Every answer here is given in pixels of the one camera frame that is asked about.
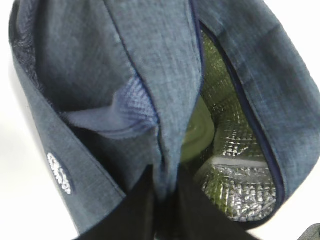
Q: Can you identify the dark blue lunch bag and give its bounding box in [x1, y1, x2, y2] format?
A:
[9, 0, 320, 240]

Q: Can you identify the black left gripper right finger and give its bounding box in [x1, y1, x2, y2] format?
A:
[172, 166, 253, 240]

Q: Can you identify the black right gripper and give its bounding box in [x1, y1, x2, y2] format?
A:
[301, 223, 320, 240]

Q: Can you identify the glass container green lid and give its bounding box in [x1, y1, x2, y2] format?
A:
[180, 96, 215, 163]

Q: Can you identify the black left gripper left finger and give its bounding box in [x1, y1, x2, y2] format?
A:
[78, 165, 155, 240]

